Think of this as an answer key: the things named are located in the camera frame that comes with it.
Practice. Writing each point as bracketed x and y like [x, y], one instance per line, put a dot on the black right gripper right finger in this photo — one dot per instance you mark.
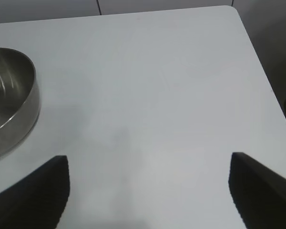
[264, 198]

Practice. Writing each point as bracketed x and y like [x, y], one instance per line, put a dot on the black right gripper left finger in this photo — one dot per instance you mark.
[31, 202]

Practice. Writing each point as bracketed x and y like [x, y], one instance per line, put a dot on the stainless steel mixing bowl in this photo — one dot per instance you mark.
[9, 95]

